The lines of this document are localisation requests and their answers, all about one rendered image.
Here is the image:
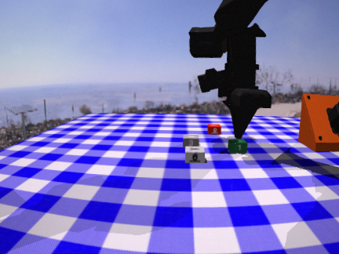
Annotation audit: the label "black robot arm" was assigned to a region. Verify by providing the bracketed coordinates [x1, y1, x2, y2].
[189, 0, 339, 133]

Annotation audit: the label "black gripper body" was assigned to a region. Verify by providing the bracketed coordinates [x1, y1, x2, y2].
[217, 57, 272, 108]

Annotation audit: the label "green block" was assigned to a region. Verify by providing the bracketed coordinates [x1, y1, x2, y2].
[228, 139, 248, 154]

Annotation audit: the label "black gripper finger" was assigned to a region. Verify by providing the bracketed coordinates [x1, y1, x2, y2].
[227, 103, 260, 139]
[223, 100, 235, 135]

